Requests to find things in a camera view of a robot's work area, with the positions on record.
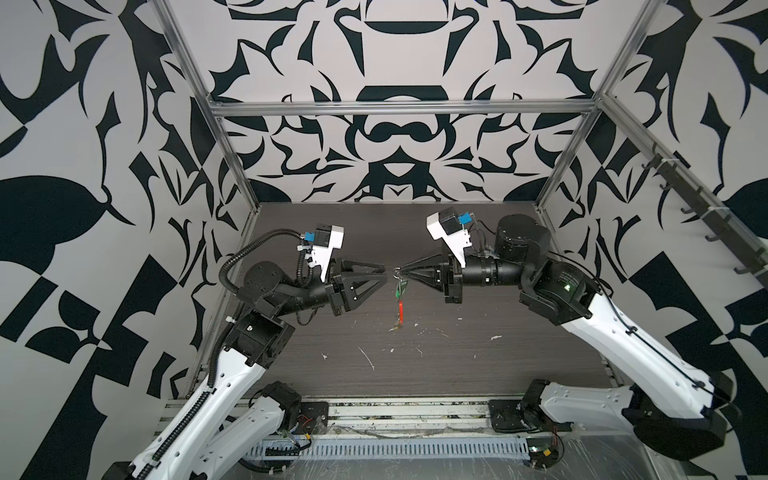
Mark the small circuit board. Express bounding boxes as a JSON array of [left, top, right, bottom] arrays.
[[525, 435, 565, 471]]

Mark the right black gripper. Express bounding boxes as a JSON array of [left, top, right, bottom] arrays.
[[406, 239, 537, 304]]

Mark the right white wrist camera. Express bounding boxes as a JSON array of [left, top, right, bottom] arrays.
[[426, 207, 473, 268]]

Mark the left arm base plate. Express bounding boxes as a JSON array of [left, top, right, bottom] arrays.
[[291, 401, 330, 436]]

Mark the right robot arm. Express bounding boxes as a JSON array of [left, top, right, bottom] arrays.
[[395, 208, 733, 461]]

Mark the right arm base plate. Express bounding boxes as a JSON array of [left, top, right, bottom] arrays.
[[488, 399, 572, 434]]

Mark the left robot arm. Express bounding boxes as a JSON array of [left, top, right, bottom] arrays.
[[104, 260, 388, 479]]

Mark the black wall hook rack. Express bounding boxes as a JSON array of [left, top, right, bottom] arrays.
[[641, 143, 767, 289]]

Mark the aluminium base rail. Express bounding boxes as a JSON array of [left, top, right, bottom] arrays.
[[153, 395, 661, 439]]

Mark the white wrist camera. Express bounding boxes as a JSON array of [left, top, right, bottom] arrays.
[[297, 224, 345, 282], [426, 207, 473, 268]]

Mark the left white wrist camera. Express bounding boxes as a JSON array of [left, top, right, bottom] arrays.
[[297, 224, 345, 282]]

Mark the white slotted cable duct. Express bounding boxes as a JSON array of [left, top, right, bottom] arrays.
[[245, 437, 530, 462]]

